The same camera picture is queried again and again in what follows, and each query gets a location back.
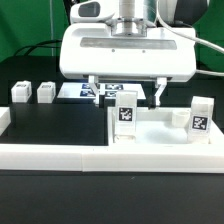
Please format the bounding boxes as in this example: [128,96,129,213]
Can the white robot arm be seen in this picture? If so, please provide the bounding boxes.
[60,0,224,106]

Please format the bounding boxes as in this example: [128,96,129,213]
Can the white square table top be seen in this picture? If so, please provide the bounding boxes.
[106,106,224,148]

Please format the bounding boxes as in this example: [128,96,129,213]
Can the white base tag plate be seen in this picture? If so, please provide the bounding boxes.
[58,82,145,100]

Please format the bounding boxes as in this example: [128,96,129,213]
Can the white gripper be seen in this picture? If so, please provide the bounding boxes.
[60,0,196,108]

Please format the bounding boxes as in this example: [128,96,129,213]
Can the white U-shaped obstacle fence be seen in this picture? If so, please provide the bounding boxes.
[0,106,224,174]

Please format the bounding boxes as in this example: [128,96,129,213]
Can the black cable bundle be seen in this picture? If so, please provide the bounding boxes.
[13,39,64,57]

